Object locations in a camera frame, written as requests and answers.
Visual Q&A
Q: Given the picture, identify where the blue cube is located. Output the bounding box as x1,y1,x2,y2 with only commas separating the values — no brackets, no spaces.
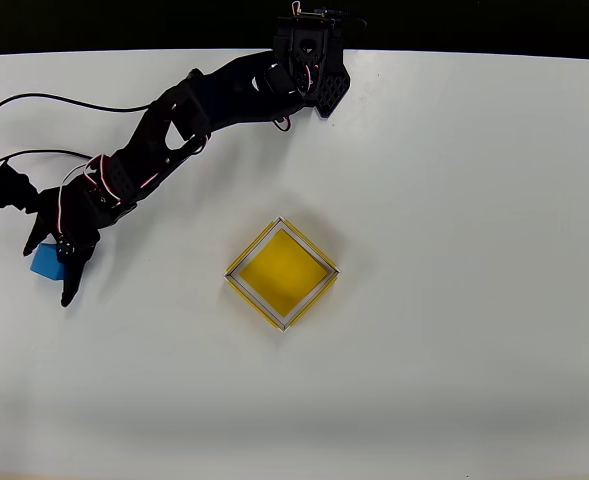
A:
29,242,68,282

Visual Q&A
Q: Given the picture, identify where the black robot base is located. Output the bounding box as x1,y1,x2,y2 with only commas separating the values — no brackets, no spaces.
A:
272,2,368,120

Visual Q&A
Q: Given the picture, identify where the black camera cable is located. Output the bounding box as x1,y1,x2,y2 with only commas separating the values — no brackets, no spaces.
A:
0,92,153,175

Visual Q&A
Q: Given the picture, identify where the red white servo wire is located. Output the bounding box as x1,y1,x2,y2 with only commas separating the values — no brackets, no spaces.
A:
56,153,125,242

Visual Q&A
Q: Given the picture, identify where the yellow square tray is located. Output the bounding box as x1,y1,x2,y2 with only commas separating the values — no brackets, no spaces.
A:
223,215,343,334

